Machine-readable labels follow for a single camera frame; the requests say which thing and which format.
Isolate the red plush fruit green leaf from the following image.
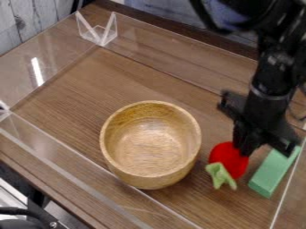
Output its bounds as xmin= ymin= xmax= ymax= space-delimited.
xmin=206 ymin=141 xmax=249 ymax=190

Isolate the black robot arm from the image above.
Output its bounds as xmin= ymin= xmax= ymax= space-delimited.
xmin=188 ymin=0 xmax=306 ymax=157

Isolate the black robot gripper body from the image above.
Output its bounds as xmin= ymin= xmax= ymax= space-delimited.
xmin=218 ymin=89 xmax=301 ymax=157

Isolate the wooden bowl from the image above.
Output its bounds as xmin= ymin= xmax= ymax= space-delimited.
xmin=99 ymin=100 xmax=202 ymax=190

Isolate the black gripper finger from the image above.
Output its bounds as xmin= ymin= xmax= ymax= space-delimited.
xmin=233 ymin=121 xmax=255 ymax=157
xmin=251 ymin=131 xmax=271 ymax=151

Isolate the clear acrylic enclosure wall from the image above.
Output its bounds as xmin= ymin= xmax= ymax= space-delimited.
xmin=0 ymin=16 xmax=306 ymax=229

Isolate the clear acrylic corner bracket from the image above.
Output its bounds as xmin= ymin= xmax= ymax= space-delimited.
xmin=75 ymin=12 xmax=119 ymax=47

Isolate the black clamp and cable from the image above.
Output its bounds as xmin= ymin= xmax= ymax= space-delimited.
xmin=0 ymin=198 xmax=70 ymax=229

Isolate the green foam block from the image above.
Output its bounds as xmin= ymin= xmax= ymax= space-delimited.
xmin=249 ymin=146 xmax=301 ymax=198

